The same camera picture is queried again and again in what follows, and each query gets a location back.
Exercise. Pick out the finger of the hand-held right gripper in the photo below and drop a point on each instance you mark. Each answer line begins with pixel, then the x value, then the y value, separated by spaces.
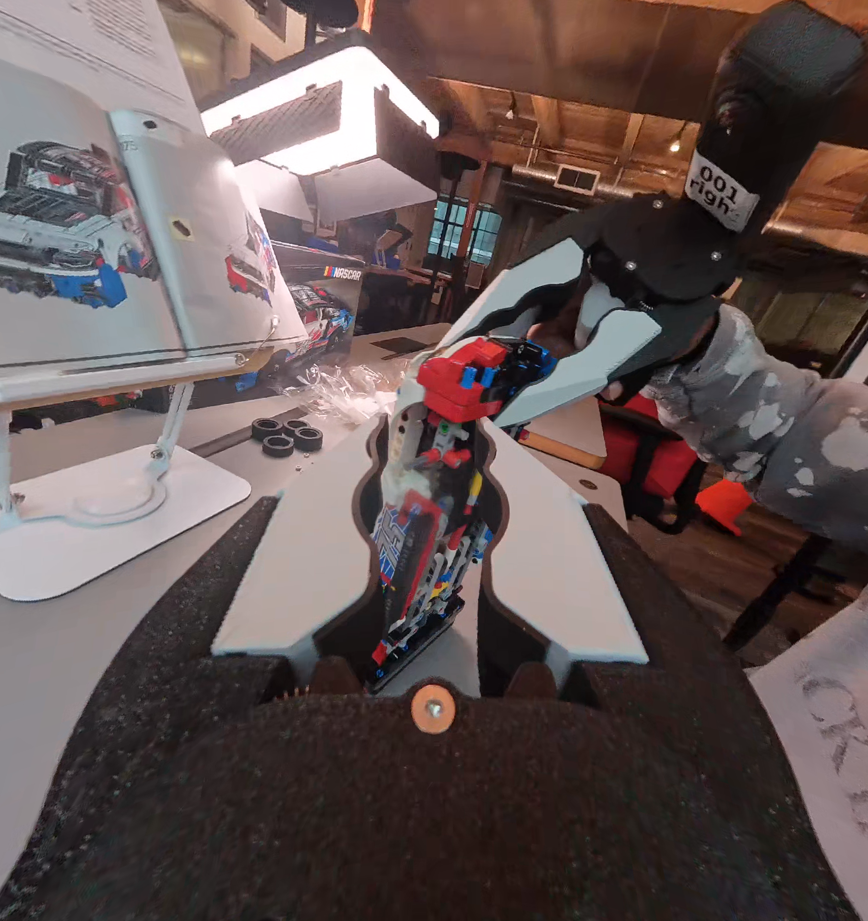
pixel 606 345
pixel 520 284

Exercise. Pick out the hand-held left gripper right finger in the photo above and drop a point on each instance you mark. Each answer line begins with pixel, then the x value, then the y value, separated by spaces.
pixel 563 575

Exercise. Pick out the white toy car front section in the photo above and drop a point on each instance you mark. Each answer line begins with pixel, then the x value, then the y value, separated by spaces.
pixel 426 539

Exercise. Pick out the white printed instruction sheet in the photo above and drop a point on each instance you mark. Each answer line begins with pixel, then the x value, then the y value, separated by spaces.
pixel 103 43

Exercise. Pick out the white paper with handwriting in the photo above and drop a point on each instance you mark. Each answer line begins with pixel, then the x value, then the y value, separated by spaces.
pixel 837 755

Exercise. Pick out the person's right forearm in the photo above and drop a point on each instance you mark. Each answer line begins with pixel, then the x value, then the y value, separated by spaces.
pixel 786 432

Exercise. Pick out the orange container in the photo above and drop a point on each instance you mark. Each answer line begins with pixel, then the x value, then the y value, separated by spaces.
pixel 725 507

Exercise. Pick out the studio light panel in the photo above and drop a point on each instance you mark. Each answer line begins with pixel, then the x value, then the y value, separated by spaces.
pixel 318 122

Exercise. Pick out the white book stand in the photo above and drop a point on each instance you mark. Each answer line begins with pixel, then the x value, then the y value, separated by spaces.
pixel 117 518

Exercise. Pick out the toy car instruction booklet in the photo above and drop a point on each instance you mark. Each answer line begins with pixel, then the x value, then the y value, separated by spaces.
pixel 81 288

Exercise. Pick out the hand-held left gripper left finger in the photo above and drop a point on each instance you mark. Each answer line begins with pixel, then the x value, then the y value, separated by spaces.
pixel 282 575

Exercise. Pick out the dark framed window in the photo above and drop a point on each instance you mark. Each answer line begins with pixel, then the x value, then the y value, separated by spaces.
pixel 470 230

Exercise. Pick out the red toy brick piece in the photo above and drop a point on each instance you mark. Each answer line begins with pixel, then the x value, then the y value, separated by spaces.
pixel 452 385

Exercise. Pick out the clear plastic bag pile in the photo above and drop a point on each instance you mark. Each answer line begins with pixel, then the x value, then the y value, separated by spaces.
pixel 347 399

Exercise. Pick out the black toy car set box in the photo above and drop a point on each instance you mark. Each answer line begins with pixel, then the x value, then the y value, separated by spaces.
pixel 333 309

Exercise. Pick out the person's right hand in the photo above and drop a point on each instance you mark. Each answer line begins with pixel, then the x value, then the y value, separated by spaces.
pixel 557 332

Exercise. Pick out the grey desk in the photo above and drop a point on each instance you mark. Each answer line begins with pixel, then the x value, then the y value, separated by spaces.
pixel 59 647

